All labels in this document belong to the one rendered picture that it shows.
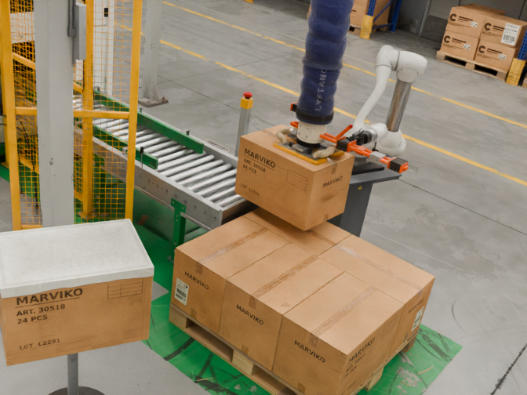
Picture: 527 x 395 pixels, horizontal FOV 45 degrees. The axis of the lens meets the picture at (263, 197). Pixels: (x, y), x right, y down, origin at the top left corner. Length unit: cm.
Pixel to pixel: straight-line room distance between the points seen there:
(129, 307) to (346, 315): 119
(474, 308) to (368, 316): 148
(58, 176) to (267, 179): 125
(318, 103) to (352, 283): 105
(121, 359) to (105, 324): 96
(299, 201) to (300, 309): 71
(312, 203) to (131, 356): 137
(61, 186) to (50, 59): 80
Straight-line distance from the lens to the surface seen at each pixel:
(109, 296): 276
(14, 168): 444
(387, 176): 453
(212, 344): 388
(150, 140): 500
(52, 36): 364
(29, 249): 284
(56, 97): 375
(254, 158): 392
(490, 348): 449
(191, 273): 370
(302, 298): 346
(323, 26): 356
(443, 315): 461
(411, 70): 427
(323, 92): 366
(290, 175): 375
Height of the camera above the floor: 260
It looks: 28 degrees down
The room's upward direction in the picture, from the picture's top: 9 degrees clockwise
